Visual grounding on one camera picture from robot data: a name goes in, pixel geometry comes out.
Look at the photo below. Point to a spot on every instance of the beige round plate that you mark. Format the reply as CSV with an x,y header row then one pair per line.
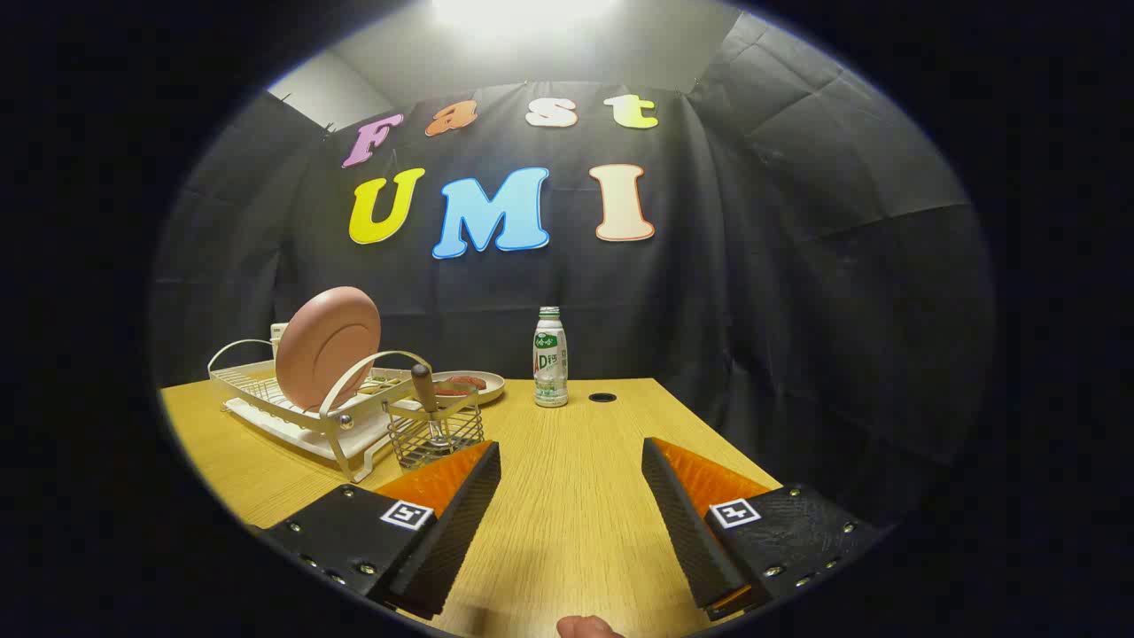
x,y
493,388

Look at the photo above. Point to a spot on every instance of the pink plate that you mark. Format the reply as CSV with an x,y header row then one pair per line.
x,y
323,350

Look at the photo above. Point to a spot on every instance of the red meat slice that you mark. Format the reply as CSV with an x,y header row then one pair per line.
x,y
469,382
450,390

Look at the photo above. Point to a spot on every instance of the white compartment tray with beans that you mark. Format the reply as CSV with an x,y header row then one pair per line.
x,y
383,382

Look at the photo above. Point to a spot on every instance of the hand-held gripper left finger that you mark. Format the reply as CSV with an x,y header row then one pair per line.
x,y
447,532

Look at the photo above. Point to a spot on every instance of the white green drink bottle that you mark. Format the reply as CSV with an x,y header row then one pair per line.
x,y
550,363

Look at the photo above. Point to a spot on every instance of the white drip tray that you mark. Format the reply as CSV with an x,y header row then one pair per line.
x,y
292,424

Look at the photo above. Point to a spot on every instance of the white toaster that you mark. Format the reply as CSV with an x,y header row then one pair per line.
x,y
277,336

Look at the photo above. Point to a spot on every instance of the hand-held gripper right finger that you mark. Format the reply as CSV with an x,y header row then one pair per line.
x,y
691,532

